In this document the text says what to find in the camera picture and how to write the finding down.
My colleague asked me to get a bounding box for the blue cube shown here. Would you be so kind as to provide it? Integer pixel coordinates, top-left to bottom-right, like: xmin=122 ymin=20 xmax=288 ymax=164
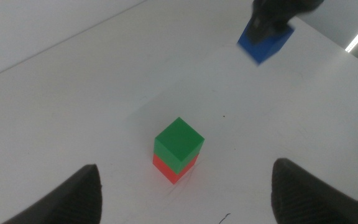
xmin=236 ymin=17 xmax=295 ymax=66

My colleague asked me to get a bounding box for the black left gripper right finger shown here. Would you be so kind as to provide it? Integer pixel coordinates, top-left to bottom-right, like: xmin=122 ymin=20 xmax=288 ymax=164
xmin=269 ymin=157 xmax=358 ymax=224

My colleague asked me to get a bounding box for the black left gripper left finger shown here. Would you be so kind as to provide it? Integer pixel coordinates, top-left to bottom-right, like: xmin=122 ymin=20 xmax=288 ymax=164
xmin=1 ymin=164 xmax=103 ymax=224

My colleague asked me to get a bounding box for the red cube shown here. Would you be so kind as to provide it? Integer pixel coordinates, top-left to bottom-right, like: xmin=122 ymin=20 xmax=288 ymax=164
xmin=152 ymin=152 xmax=200 ymax=185

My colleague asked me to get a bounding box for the green cube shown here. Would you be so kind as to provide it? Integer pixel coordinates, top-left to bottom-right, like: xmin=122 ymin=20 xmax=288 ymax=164
xmin=153 ymin=116 xmax=206 ymax=175

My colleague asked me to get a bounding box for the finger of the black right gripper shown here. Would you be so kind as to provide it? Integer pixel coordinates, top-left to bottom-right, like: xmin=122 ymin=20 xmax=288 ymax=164
xmin=246 ymin=14 xmax=273 ymax=45
xmin=273 ymin=18 xmax=295 ymax=32

